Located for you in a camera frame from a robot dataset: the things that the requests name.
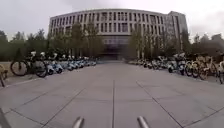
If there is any grey paved plaza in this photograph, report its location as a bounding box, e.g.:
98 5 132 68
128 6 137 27
0 61 224 128

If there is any curved grey multi-storey building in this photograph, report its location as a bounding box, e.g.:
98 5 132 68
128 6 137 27
48 8 189 62

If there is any row of trees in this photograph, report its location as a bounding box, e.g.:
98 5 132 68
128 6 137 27
128 26 224 59
0 23 104 62

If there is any row of parked bicycles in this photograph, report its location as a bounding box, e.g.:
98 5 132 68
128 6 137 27
128 51 224 84
0 49 98 88

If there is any robot's own part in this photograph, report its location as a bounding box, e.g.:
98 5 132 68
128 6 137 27
72 116 85 128
137 115 150 128

